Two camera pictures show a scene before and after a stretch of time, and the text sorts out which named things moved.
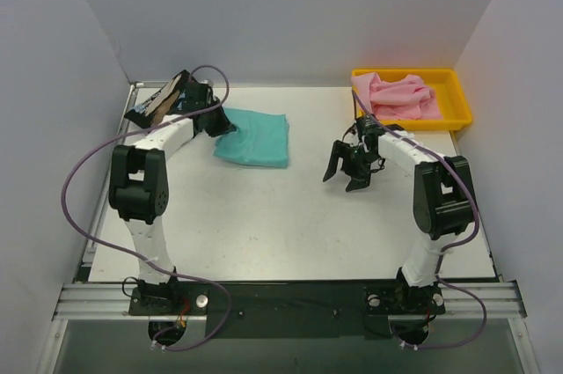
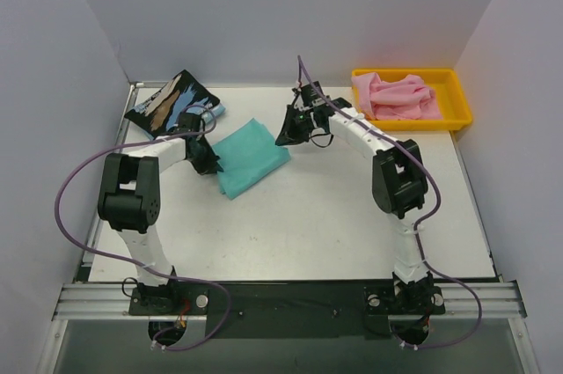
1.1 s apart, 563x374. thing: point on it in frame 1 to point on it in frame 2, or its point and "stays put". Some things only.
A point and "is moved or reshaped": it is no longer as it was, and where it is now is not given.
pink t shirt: [402, 98] stays put
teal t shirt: [259, 138] is moved or reshaped
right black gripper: [353, 162] to [295, 123]
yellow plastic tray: [451, 99] stays put
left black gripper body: [215, 119] to [204, 158]
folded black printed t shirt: [154, 108] stays put
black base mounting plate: [289, 310] stays put
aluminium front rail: [111, 301] stays put
